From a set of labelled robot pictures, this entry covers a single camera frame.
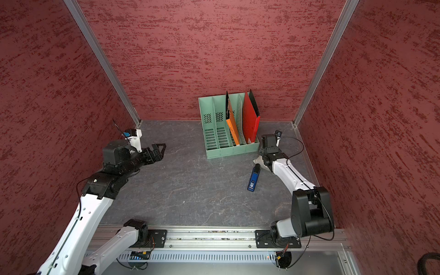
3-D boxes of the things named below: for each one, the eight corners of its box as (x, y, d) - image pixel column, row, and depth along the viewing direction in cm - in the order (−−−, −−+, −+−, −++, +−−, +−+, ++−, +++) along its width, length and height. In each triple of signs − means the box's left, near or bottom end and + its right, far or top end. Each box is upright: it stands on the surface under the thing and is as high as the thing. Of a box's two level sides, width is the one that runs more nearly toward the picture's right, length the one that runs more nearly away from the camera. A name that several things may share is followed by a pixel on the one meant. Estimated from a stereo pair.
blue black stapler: (246, 190, 91) (247, 186, 88) (254, 166, 100) (255, 162, 97) (253, 192, 90) (254, 189, 87) (260, 168, 100) (261, 164, 96)
